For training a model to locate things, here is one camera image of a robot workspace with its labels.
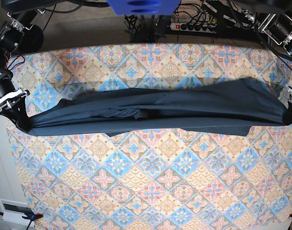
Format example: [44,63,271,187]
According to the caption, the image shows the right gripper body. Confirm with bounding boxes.
[0,69,30,115]

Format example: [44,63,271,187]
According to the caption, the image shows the dark navy t-shirt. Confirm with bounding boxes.
[15,78,292,138]

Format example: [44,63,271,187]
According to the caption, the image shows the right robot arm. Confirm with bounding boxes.
[0,10,44,132]

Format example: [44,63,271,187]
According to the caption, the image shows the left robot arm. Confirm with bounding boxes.
[218,0,292,126]

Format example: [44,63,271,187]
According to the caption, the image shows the black round stool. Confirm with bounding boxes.
[18,25,44,54]

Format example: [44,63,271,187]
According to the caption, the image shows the patterned tile tablecloth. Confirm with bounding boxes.
[6,44,292,230]

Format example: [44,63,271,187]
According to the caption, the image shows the blue clamp lower left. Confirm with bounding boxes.
[0,211,43,230]

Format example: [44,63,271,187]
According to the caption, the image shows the white power strip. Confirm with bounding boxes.
[169,23,214,33]

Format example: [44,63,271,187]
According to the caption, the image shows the white wall outlet box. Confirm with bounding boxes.
[0,198,32,227]

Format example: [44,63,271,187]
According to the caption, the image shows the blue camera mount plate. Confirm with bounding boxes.
[107,0,180,16]

